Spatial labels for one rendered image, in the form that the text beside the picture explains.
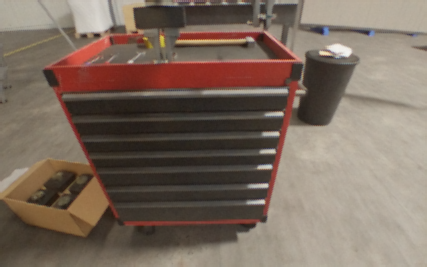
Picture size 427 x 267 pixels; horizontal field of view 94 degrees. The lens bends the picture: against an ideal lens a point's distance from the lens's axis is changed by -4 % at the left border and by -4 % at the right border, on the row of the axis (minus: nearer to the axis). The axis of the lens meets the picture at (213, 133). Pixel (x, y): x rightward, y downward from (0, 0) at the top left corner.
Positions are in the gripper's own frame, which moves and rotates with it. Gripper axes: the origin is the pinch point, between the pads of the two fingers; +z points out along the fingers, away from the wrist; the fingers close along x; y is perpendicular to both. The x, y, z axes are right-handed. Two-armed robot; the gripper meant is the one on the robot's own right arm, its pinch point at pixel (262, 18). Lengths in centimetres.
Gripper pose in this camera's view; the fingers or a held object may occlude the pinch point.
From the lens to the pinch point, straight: 62.6
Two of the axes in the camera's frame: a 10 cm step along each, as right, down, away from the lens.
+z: 0.1, 9.2, 4.0
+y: -0.1, 4.0, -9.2
